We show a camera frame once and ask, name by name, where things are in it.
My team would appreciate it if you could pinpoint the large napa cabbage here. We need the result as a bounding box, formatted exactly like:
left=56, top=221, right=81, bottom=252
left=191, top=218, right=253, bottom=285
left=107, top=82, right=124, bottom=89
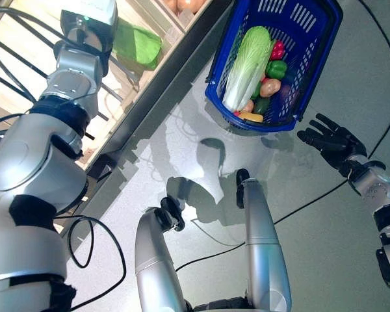
left=221, top=25, right=273, bottom=112

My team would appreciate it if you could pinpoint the long black floor cable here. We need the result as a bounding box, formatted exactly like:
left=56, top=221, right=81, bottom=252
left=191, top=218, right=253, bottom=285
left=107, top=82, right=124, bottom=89
left=174, top=0, right=390, bottom=272

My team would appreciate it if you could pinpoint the silver left robot leg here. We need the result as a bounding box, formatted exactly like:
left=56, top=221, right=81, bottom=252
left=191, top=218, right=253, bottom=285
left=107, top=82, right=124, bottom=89
left=135, top=207, right=189, bottom=312

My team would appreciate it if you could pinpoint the black left robot foot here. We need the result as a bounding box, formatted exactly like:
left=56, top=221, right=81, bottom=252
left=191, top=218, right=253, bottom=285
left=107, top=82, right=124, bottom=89
left=160, top=196, right=186, bottom=232

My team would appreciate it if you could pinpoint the small leafy napa cabbage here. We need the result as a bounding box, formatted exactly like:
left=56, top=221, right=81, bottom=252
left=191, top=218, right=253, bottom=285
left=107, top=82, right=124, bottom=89
left=112, top=19, right=163, bottom=71

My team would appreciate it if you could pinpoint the small green pepper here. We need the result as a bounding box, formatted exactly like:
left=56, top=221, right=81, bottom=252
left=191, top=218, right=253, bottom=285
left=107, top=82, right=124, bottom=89
left=250, top=81, right=263, bottom=100

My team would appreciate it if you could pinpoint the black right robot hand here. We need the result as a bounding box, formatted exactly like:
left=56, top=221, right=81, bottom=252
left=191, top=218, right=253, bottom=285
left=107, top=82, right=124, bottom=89
left=296, top=112, right=368, bottom=173

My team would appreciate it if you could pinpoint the dark green cucumber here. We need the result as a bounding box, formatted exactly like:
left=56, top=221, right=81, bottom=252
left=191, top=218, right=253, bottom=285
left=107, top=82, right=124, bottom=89
left=253, top=96, right=272, bottom=115

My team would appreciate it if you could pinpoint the purple eggplant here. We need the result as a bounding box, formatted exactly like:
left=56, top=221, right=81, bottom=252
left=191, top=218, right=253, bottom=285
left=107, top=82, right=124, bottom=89
left=278, top=83, right=300, bottom=108

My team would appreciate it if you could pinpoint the green bell pepper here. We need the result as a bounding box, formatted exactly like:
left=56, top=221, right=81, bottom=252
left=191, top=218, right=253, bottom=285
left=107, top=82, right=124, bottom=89
left=265, top=59, right=289, bottom=79

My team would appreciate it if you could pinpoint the black robot foot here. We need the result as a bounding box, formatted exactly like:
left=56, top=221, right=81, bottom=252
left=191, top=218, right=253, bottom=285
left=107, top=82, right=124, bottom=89
left=235, top=168, right=251, bottom=209
left=160, top=196, right=186, bottom=232

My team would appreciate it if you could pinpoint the black right robot foot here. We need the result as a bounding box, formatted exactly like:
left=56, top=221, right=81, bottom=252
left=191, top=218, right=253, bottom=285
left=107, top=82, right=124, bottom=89
left=235, top=168, right=251, bottom=209

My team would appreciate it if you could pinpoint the yellow orange pepper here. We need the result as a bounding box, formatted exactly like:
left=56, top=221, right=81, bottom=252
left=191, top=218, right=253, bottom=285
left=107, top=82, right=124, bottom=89
left=237, top=110, right=265, bottom=124

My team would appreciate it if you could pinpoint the red bell pepper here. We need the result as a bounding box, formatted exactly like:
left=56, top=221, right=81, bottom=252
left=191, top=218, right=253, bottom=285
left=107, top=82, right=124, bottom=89
left=269, top=40, right=285, bottom=61

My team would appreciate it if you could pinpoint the pale slatted wooden crate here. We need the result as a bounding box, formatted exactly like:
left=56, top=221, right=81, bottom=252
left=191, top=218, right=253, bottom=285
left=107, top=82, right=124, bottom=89
left=0, top=0, right=235, bottom=173

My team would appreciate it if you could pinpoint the blue plastic shopping basket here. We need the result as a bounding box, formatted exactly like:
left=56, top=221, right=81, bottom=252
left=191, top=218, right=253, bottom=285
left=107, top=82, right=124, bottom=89
left=203, top=0, right=344, bottom=133

